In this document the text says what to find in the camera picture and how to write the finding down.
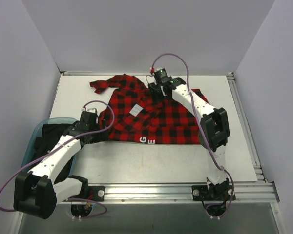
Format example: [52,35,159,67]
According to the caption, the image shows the aluminium front rail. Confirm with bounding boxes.
[58,181,279,205]

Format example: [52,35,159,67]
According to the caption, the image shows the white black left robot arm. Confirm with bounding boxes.
[13,111,108,219]

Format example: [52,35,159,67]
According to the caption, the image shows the teal plastic bin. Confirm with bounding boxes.
[22,117,77,166]

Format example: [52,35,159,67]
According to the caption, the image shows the black clothing in bin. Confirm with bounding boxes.
[31,123,73,183]

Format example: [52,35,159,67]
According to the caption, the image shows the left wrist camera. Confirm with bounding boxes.
[81,107,98,114]

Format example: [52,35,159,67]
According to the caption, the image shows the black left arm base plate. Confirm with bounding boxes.
[68,185,105,202]

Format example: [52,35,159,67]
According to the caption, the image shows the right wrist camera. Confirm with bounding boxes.
[150,68,170,85]

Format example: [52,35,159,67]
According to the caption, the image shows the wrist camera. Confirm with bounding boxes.
[81,107,98,114]
[150,68,170,85]

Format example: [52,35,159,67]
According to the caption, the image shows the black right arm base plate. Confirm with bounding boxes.
[191,185,233,202]

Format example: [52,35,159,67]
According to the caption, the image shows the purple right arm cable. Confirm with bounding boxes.
[150,53,235,219]

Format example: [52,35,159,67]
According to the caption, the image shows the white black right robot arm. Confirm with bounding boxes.
[148,74,230,199]

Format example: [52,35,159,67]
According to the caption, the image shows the red black plaid shirt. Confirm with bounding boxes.
[89,74,200,144]

